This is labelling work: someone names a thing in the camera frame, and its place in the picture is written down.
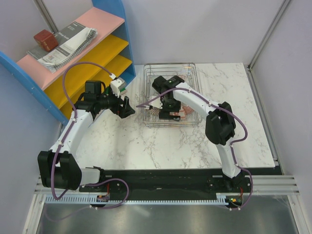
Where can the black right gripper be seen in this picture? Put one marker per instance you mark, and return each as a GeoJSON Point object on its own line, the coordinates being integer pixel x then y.
{"type": "Point", "coordinates": [164, 112]}

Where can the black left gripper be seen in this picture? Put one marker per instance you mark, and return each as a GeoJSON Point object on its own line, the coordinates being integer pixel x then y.
{"type": "Point", "coordinates": [123, 111]}

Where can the gold lattice pattern bowl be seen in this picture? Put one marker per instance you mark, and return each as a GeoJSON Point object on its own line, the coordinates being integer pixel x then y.
{"type": "Point", "coordinates": [153, 111]}

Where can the black white floral bowl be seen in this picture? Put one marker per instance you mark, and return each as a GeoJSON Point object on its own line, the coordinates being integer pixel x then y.
{"type": "Point", "coordinates": [187, 110]}

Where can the orange white floral bowl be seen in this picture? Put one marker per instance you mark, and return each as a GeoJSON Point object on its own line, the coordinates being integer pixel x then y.
{"type": "Point", "coordinates": [181, 114]}

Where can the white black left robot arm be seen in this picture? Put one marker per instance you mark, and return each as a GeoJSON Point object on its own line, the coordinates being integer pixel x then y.
{"type": "Point", "coordinates": [57, 166]}

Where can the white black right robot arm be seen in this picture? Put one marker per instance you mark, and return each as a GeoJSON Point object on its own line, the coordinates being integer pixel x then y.
{"type": "Point", "coordinates": [219, 125]}

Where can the blue pink yellow shelf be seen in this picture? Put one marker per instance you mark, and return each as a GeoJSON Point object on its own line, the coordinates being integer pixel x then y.
{"type": "Point", "coordinates": [110, 49]}

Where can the spiral bound setup guide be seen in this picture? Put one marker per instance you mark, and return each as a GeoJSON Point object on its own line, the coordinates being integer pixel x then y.
{"type": "Point", "coordinates": [72, 40]}

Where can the red brown cube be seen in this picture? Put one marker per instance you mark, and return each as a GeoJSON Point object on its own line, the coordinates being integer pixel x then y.
{"type": "Point", "coordinates": [46, 40]}

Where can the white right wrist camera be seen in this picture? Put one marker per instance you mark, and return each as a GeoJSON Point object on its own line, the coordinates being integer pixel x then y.
{"type": "Point", "coordinates": [155, 102]}

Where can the metal wire dish rack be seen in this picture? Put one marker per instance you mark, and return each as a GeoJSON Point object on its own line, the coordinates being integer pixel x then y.
{"type": "Point", "coordinates": [153, 70]}

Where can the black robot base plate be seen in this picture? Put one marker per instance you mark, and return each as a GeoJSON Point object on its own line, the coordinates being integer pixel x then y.
{"type": "Point", "coordinates": [169, 183]}

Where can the aluminium frame rail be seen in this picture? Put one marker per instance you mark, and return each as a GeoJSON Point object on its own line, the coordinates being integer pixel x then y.
{"type": "Point", "coordinates": [273, 25]}

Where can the white slotted cable duct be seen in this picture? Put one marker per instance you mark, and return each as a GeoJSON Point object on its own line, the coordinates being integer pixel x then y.
{"type": "Point", "coordinates": [109, 200]}

